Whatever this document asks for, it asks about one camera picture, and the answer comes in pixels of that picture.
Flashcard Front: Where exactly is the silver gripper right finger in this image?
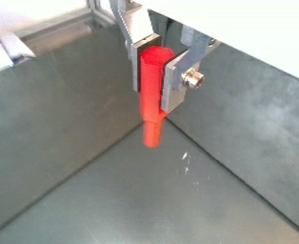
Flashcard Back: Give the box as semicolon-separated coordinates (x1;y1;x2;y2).
159;26;220;112

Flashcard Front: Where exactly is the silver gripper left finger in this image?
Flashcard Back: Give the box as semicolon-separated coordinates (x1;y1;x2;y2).
109;0;161;92

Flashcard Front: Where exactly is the red hexagonal peg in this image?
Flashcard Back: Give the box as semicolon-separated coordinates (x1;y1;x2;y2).
139;46;174;147

